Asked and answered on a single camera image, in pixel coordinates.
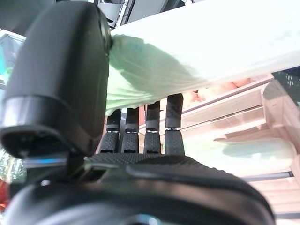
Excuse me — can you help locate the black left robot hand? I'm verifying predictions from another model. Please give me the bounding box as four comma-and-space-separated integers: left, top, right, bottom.
0, 2, 275, 225

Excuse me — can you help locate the wooden potato crate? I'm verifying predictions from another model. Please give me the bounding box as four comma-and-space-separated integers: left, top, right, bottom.
182, 72, 275, 111

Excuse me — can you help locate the brown potato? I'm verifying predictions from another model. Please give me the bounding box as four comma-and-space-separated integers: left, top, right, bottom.
225, 78, 254, 89

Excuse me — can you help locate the wooden slatted cabbage crate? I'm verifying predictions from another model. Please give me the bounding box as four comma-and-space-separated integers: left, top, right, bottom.
138, 77, 300, 221

